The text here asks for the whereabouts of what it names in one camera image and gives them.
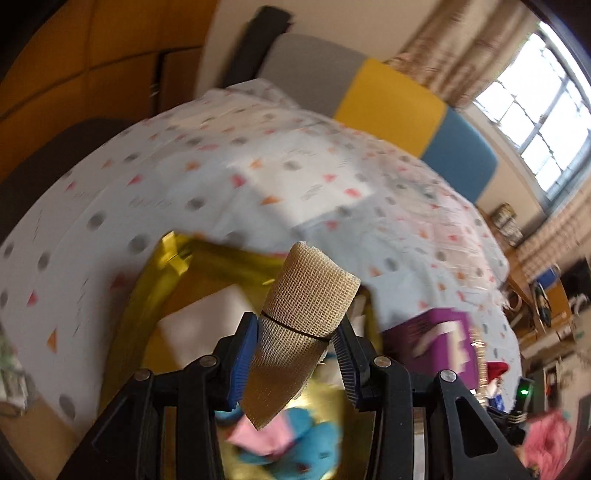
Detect patterned light blue tablecloth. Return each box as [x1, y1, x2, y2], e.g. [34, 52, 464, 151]
[1, 80, 522, 432]

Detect barred window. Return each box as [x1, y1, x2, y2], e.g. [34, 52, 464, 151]
[474, 22, 590, 202]

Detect beige mesh cloth roll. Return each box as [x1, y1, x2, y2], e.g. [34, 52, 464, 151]
[240, 242, 361, 430]

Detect white foam pad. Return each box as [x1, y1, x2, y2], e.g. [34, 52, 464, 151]
[157, 285, 253, 368]

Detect blue plush toy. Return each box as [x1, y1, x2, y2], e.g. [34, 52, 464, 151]
[215, 407, 341, 479]

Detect purple cardboard box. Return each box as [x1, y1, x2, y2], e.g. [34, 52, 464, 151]
[382, 308, 479, 390]

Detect ornate gold tissue box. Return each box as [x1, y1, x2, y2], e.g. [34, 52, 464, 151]
[469, 326, 488, 408]

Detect gold metal tray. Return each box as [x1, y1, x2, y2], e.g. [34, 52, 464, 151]
[99, 232, 374, 479]

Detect patterned curtain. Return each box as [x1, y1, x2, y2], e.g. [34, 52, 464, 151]
[517, 184, 590, 282]
[386, 0, 539, 109]

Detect red christmas sock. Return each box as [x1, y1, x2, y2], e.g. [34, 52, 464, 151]
[485, 361, 509, 399]

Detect pink ruffled bedding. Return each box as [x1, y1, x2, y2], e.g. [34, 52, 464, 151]
[523, 410, 572, 479]

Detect wooden wardrobe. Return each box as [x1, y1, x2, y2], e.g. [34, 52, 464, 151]
[0, 0, 219, 181]

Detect left patterned curtain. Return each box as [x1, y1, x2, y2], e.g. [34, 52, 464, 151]
[386, 0, 539, 109]

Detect right patterned curtain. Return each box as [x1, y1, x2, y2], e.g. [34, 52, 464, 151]
[517, 184, 590, 282]

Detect grey yellow blue sofa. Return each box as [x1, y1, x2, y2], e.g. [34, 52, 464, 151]
[259, 33, 498, 202]

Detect bottles on side table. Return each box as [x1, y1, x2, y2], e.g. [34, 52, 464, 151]
[491, 203, 523, 247]

